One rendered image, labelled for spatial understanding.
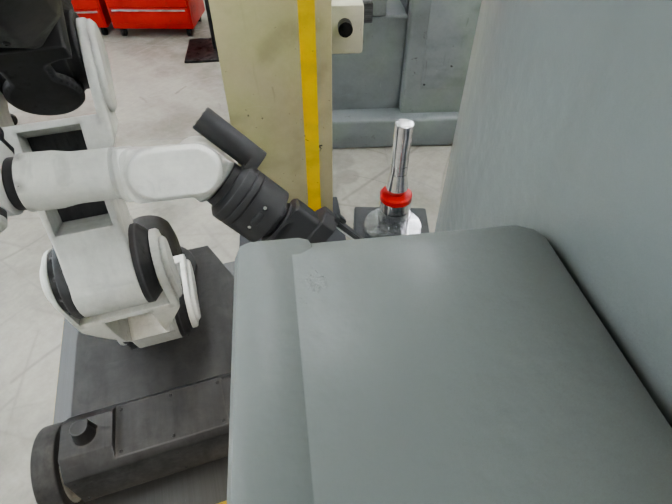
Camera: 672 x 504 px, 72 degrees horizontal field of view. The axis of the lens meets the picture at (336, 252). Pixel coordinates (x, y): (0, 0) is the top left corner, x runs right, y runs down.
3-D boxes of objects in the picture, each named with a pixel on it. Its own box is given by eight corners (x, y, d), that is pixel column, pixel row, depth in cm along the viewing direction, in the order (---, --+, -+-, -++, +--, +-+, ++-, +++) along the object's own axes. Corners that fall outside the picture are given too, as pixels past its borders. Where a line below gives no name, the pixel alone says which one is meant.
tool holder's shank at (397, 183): (380, 192, 68) (386, 123, 60) (395, 183, 69) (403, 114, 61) (397, 202, 66) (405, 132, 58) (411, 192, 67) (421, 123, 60)
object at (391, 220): (371, 224, 72) (373, 197, 68) (391, 210, 74) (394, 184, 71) (393, 239, 70) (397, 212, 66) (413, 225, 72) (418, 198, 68)
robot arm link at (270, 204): (287, 292, 66) (216, 246, 62) (283, 262, 75) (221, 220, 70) (344, 227, 63) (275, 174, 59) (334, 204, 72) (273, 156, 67)
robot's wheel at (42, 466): (71, 447, 118) (35, 411, 104) (91, 441, 119) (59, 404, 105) (64, 531, 105) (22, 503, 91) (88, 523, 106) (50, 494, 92)
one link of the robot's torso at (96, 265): (80, 302, 88) (-18, 36, 72) (174, 280, 92) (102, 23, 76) (58, 339, 74) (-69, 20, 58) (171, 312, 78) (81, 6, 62)
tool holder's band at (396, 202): (373, 197, 68) (373, 191, 68) (394, 184, 71) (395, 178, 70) (397, 212, 66) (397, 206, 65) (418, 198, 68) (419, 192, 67)
